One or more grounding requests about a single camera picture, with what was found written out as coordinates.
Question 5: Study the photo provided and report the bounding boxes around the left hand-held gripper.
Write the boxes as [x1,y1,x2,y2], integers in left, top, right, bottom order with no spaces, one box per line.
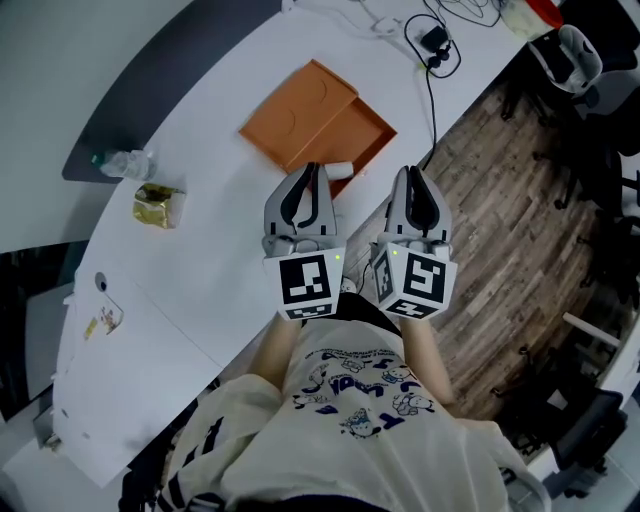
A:
[261,162,348,323]

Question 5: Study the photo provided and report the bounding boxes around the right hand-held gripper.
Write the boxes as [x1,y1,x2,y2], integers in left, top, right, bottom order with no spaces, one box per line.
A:
[368,165,459,320]

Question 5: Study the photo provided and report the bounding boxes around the white cylindrical item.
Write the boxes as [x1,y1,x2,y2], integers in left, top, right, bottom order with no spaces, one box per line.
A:
[325,160,357,182]

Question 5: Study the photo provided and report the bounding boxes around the orange cardboard box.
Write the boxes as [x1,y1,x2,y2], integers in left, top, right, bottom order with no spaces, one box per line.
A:
[282,94,399,200]

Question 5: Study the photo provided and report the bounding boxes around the person's right forearm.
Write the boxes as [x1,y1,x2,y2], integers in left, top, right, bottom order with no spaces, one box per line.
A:
[396,313,457,407]

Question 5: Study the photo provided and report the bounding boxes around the person's left forearm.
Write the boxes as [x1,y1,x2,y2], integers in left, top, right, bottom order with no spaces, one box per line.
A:
[246,315,305,399]

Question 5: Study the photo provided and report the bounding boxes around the orange box lid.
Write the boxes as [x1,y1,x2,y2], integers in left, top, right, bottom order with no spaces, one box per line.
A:
[238,58,361,174]

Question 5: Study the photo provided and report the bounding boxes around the person's black shorts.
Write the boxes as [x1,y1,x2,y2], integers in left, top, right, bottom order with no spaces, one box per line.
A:
[301,291,404,337]

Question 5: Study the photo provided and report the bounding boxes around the gold foil snack packet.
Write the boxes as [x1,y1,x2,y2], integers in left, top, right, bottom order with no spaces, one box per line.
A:
[131,182,187,230]

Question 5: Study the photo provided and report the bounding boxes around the black power adapter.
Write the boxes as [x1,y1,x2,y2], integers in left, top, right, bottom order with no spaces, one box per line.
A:
[419,26,450,52]

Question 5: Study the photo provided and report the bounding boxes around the clear plastic water bottle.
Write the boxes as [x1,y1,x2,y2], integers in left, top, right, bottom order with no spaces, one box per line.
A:
[91,148,158,182]

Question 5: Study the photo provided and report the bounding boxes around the dark grey desk partition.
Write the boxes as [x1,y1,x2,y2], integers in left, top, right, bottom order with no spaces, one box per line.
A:
[61,0,282,185]

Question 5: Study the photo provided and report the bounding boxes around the white and black office chair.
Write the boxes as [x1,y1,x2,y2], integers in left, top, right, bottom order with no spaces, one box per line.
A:
[527,23,604,97]

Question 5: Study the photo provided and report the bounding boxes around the yellowish plastic bag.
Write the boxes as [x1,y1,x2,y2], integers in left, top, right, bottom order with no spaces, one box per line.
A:
[499,0,565,37]

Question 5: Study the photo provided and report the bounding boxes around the person's cream printed shirt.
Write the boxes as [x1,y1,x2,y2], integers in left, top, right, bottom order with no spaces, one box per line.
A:
[158,317,551,512]

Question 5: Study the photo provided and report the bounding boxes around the black mesh office chair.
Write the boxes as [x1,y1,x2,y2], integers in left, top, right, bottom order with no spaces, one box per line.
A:
[492,344,631,499]

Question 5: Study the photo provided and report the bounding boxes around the black power cable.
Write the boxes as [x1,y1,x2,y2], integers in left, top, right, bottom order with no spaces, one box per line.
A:
[402,12,463,171]

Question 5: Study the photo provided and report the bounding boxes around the white charger with cable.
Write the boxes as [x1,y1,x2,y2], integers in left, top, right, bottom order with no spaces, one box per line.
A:
[349,0,404,40]

